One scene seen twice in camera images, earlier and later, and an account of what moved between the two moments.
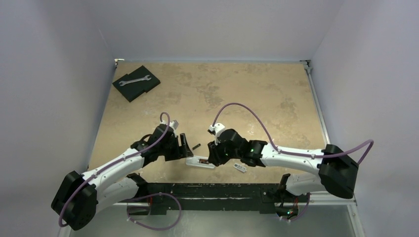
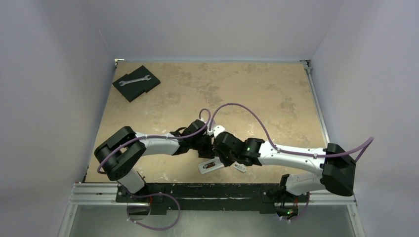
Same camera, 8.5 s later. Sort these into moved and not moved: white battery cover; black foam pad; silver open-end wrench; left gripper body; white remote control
Moved: left gripper body; white remote control
Not moved: black foam pad; white battery cover; silver open-end wrench
